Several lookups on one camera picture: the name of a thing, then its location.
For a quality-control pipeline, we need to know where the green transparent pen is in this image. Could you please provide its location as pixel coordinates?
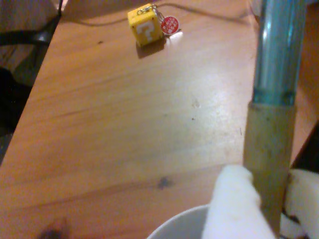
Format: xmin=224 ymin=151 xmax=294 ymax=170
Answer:
xmin=243 ymin=0 xmax=309 ymax=237

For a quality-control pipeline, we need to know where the red round tag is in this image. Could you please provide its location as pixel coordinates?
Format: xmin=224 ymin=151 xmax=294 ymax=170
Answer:
xmin=160 ymin=15 xmax=179 ymax=35

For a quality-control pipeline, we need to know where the white mug green blue pattern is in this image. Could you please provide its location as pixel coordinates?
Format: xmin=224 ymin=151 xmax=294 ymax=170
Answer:
xmin=147 ymin=204 xmax=210 ymax=239

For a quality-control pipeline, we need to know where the black chair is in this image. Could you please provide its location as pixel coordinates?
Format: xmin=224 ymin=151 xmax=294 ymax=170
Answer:
xmin=0 ymin=14 xmax=59 ymax=135

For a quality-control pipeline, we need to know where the yellow question block keychain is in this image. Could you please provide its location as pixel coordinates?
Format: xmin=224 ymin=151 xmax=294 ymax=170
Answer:
xmin=127 ymin=3 xmax=165 ymax=48

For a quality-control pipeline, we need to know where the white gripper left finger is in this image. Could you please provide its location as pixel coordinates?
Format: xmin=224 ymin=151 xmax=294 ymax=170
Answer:
xmin=201 ymin=165 xmax=276 ymax=239

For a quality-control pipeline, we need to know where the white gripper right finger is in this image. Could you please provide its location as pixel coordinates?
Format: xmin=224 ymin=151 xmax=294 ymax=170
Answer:
xmin=280 ymin=169 xmax=319 ymax=239

